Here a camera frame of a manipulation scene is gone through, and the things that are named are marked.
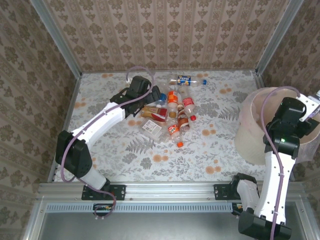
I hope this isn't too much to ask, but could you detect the floral tablecloth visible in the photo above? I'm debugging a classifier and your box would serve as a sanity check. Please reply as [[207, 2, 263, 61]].
[[53, 69, 266, 183]]

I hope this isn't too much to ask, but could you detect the slotted grey cable duct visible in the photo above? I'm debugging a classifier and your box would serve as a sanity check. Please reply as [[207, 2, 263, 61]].
[[45, 201, 235, 214]]

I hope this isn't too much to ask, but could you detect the red label red cap bottle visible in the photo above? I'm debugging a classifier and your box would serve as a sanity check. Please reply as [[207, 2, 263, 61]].
[[180, 86, 199, 122]]

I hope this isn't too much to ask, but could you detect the Pepsi plastic bottle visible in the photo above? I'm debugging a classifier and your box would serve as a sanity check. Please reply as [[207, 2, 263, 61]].
[[169, 74, 208, 87]]

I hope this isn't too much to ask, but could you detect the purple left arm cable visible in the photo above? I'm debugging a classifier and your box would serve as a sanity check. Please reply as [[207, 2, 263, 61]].
[[60, 66, 156, 221]]

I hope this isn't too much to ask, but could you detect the black connector with wires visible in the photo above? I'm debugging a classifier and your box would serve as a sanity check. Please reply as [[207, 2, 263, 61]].
[[92, 203, 113, 218], [231, 202, 245, 217]]

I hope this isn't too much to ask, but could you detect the amber bottle red yellow label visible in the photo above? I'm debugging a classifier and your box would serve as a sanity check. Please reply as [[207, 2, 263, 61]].
[[140, 104, 169, 123]]

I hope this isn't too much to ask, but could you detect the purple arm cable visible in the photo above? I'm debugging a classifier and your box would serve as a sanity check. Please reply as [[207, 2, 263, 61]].
[[260, 86, 320, 240], [60, 66, 156, 221]]

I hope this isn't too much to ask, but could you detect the crushed blue label bottle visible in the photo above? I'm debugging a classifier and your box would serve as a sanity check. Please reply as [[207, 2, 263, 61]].
[[156, 92, 168, 108]]

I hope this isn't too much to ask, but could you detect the grey metal base plate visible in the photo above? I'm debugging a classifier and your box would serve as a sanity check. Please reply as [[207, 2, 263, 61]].
[[23, 199, 316, 240]]

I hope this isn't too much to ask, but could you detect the aluminium mounting rail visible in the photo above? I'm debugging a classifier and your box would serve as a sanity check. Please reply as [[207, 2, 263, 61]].
[[37, 181, 308, 202]]

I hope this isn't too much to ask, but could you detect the aluminium frame post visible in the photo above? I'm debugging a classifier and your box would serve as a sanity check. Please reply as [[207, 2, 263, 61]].
[[254, 0, 305, 75], [29, 0, 83, 79]]

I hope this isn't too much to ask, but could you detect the aluminium side rail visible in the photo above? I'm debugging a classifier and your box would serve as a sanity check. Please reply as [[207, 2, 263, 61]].
[[47, 73, 83, 183]]

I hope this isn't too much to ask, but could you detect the bottle white label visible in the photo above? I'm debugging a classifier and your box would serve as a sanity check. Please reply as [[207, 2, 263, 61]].
[[139, 118, 171, 143]]

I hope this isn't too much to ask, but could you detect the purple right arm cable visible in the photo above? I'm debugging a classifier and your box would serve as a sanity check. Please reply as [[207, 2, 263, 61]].
[[260, 86, 320, 240]]

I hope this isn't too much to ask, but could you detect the orange label gold cap bottle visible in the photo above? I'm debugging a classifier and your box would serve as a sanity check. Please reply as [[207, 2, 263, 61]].
[[166, 89, 181, 119]]

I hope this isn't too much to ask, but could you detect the round beige waste bin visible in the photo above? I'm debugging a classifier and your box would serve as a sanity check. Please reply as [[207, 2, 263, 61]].
[[234, 86, 320, 166]]

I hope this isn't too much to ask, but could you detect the brown Nescafe bottle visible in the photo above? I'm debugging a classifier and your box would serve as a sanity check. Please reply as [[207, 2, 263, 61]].
[[176, 103, 191, 133]]

